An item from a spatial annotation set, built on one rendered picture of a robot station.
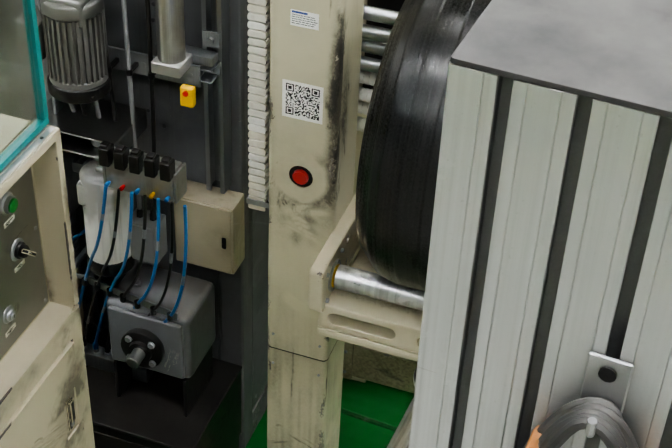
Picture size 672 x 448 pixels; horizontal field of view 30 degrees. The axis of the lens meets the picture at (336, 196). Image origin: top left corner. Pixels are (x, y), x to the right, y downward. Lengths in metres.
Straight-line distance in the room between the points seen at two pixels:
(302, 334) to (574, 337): 1.73
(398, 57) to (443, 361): 1.16
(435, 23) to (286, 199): 0.51
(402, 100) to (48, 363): 0.77
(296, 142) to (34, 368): 0.59
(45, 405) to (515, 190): 1.59
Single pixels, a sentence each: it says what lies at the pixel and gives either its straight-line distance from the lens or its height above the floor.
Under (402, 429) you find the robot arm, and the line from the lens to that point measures 1.69.
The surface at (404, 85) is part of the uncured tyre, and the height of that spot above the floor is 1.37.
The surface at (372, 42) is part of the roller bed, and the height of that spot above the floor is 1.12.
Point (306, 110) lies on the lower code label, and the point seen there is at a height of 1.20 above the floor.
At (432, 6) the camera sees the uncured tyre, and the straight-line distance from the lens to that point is 1.99.
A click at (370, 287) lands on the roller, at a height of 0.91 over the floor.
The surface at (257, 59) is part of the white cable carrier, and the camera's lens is 2.17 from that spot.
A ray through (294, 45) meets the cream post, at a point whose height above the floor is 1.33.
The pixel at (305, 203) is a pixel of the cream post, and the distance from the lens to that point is 2.29.
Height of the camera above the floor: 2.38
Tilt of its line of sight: 37 degrees down
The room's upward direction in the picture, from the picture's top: 3 degrees clockwise
